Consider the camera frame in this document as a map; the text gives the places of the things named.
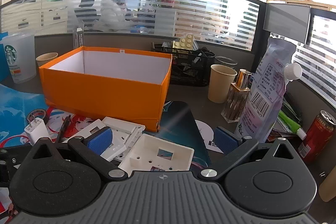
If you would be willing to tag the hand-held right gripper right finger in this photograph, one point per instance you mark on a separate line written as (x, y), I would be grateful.
(225, 140)

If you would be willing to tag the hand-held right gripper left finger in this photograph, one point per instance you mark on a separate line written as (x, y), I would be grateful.
(99, 140)

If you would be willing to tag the orange cardboard box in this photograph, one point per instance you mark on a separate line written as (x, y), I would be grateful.
(105, 92)

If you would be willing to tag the white square-hole switch plate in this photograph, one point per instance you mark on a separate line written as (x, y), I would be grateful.
(147, 150)

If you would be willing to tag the black tape roll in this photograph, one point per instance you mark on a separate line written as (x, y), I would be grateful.
(43, 113)

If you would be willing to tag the white round coaster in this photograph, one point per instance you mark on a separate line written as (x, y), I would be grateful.
(204, 132)

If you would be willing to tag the black pen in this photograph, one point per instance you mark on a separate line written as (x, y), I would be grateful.
(63, 128)

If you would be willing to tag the gold capped perfume bottle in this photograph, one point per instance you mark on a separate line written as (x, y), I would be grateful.
(235, 100)

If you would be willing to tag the white charger plug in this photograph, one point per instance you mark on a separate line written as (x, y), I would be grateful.
(35, 130)

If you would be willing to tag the beige paper cup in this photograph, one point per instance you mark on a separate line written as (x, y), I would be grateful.
(44, 59)
(220, 87)

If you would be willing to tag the white spouted pouch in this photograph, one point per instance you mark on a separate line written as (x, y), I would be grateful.
(262, 98)

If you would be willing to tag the green and white tube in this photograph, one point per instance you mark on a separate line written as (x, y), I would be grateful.
(290, 123)

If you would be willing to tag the clear glass cup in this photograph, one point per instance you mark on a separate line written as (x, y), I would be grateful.
(234, 62)

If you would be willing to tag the black mesh desk organizer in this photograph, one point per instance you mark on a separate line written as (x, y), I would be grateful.
(183, 74)

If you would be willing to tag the red drink can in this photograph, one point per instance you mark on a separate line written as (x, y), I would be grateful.
(315, 137)

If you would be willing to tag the frosted plastic cup green logo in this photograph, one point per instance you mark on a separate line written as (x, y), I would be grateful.
(22, 66)

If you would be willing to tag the small metal screw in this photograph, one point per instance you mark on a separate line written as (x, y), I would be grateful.
(322, 174)

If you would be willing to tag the clear plastic box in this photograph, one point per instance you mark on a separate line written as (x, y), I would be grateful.
(78, 39)

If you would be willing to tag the yellow building block plate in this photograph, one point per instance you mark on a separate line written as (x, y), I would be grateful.
(183, 42)

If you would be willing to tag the beige cardboard piece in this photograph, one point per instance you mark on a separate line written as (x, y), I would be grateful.
(328, 191)

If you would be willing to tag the blue box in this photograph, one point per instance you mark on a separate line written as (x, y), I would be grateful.
(3, 37)

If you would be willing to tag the black office chair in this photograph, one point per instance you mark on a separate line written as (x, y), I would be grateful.
(85, 14)

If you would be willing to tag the grey computer monitor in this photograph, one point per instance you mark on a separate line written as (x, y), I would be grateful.
(286, 19)

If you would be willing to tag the wooden shelf frame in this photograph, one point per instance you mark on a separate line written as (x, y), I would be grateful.
(302, 2)

